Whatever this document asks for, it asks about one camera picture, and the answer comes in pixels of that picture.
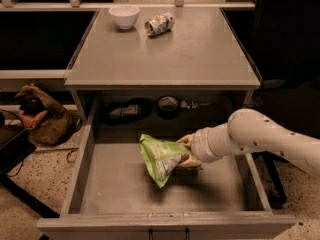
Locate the grey cabinet with top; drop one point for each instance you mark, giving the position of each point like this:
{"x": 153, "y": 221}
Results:
{"x": 198, "y": 60}

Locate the black tape roll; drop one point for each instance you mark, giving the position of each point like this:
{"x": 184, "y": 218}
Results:
{"x": 168, "y": 107}

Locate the crushed soda can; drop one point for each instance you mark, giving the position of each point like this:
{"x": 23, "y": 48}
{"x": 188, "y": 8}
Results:
{"x": 159, "y": 24}

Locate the black chair base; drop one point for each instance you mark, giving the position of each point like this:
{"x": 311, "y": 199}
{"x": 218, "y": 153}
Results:
{"x": 15, "y": 147}

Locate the black office chair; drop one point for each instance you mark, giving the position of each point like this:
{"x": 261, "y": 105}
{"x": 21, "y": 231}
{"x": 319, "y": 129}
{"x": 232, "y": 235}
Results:
{"x": 284, "y": 43}

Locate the brown canvas bag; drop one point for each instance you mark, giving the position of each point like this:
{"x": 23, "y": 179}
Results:
{"x": 52, "y": 126}

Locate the green rice chip bag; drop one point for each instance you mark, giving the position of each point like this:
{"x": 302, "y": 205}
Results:
{"x": 161, "y": 157}

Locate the open grey top drawer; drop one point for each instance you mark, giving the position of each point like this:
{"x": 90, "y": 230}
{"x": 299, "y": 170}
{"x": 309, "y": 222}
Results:
{"x": 112, "y": 197}

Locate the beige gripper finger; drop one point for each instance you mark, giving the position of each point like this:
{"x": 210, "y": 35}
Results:
{"x": 186, "y": 140}
{"x": 189, "y": 161}

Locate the black drawer handle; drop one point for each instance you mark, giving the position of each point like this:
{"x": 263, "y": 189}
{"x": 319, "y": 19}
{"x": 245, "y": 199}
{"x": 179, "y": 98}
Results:
{"x": 182, "y": 234}

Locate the white ceramic bowl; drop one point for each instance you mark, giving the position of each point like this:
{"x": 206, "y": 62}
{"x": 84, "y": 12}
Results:
{"x": 124, "y": 16}

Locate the crumpled foil wrapper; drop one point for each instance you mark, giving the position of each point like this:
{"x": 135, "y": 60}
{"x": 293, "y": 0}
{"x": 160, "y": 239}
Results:
{"x": 189, "y": 105}

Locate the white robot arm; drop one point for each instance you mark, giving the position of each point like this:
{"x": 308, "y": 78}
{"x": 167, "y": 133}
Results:
{"x": 249, "y": 131}

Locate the black pouch with label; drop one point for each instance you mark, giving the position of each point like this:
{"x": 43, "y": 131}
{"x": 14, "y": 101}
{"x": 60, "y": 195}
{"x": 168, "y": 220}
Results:
{"x": 116, "y": 113}

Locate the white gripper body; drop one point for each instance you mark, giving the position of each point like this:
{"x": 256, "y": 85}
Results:
{"x": 201, "y": 146}

